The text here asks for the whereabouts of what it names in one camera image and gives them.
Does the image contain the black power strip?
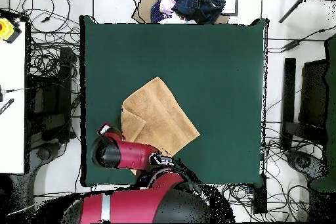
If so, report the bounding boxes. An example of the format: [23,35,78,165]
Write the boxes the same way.
[252,173,268,215]

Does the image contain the cardboard laundry box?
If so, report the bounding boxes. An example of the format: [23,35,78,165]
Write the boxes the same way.
[131,0,240,24]

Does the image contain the dark green table cloth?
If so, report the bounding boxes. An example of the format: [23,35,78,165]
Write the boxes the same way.
[79,14,269,188]

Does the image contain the yellow emergency stop button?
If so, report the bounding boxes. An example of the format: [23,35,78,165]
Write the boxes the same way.
[0,17,22,44]

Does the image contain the white side table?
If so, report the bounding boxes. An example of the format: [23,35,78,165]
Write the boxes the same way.
[0,21,27,175]

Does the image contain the dark green draped cloth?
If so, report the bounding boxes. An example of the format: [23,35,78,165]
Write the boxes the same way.
[309,33,336,192]

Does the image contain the blue dotted garment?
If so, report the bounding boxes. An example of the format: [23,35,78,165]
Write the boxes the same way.
[150,0,174,24]

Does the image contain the black adapter with cable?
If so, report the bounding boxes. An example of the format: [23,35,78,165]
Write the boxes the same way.
[267,25,336,54]

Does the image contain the dark blue jeans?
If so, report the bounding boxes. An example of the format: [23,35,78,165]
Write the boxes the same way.
[171,0,226,24]

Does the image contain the tan terry towel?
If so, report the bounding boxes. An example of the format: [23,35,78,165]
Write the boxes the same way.
[120,76,201,175]

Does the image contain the black striped strip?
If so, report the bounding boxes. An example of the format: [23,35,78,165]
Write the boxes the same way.
[0,98,14,116]

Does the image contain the gray chair base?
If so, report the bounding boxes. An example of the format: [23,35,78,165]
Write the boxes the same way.
[28,141,65,183]
[284,148,329,183]

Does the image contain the black equipment stand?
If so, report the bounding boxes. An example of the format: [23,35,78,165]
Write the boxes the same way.
[24,46,79,146]

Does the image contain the black cable tangle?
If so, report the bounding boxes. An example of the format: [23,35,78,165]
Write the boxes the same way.
[262,126,310,222]
[9,0,81,96]

